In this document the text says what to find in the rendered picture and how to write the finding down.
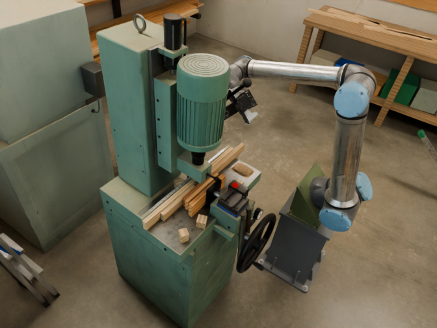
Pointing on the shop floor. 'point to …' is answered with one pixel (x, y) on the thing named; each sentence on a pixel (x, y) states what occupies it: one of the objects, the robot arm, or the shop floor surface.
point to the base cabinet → (170, 271)
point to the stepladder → (23, 268)
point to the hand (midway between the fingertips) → (237, 108)
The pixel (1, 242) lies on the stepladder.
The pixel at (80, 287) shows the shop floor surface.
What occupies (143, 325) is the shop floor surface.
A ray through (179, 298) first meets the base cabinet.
